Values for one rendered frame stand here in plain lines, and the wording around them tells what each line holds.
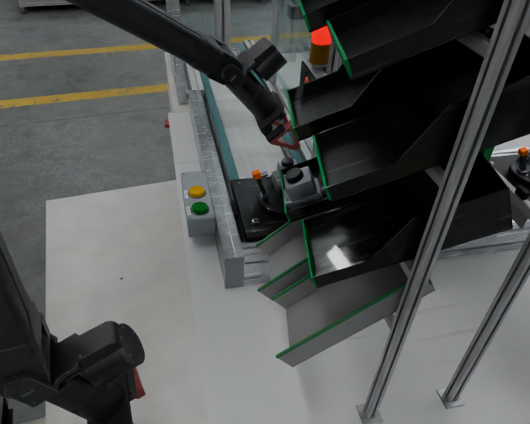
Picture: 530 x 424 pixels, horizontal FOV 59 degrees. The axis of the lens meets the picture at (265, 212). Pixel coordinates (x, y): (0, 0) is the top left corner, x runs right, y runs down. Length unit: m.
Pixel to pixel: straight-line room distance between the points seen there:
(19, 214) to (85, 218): 1.57
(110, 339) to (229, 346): 0.46
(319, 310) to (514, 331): 0.52
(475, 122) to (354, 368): 0.63
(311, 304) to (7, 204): 2.38
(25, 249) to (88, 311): 1.58
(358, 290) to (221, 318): 0.37
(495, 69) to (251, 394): 0.71
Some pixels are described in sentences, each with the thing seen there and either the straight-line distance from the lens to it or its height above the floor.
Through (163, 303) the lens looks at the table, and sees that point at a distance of 1.11.
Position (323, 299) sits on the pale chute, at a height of 1.05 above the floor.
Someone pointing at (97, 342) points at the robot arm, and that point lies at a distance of 0.61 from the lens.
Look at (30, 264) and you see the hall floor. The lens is 2.59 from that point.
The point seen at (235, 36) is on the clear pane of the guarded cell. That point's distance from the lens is 2.39.
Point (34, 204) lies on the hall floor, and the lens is 2.97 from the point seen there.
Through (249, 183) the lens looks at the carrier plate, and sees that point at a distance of 1.26.
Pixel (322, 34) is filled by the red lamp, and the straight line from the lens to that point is 1.20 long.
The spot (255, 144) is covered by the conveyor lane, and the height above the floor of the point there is 0.92.
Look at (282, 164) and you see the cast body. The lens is 1.13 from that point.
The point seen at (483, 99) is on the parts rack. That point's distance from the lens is 0.53.
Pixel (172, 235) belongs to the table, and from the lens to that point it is 1.27.
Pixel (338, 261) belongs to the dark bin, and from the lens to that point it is 0.72.
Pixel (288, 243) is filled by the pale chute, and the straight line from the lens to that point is 0.99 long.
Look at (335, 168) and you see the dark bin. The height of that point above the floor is 1.36.
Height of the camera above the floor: 1.70
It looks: 39 degrees down
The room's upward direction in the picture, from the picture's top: 3 degrees clockwise
